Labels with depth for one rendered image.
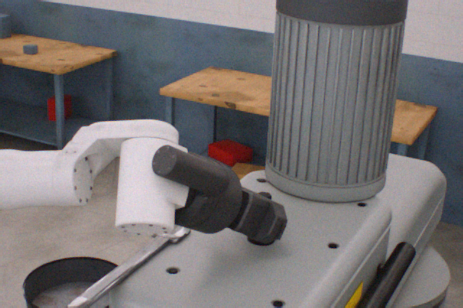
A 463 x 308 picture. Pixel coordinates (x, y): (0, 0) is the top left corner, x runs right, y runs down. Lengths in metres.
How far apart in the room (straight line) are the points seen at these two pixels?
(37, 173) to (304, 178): 0.45
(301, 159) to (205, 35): 4.76
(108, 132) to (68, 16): 5.80
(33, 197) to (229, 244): 0.29
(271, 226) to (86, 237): 4.13
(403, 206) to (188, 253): 0.62
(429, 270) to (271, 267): 0.77
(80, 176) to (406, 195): 0.85
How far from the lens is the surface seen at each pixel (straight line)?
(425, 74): 5.27
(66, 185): 0.83
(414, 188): 1.58
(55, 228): 5.16
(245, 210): 0.90
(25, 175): 0.85
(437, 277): 1.65
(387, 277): 1.12
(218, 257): 0.96
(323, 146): 1.11
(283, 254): 0.98
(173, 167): 0.76
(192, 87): 5.22
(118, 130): 0.82
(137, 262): 0.94
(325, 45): 1.06
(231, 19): 5.73
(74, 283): 3.56
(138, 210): 0.79
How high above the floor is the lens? 2.37
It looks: 22 degrees down
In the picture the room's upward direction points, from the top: 2 degrees clockwise
